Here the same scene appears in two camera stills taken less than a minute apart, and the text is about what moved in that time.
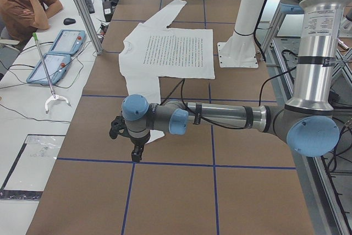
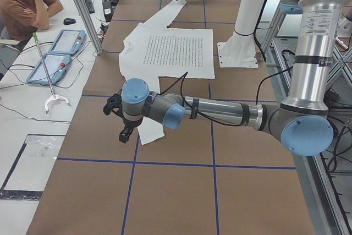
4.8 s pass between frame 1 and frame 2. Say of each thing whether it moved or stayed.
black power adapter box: stayed
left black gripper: moved
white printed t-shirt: stayed
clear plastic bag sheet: stayed
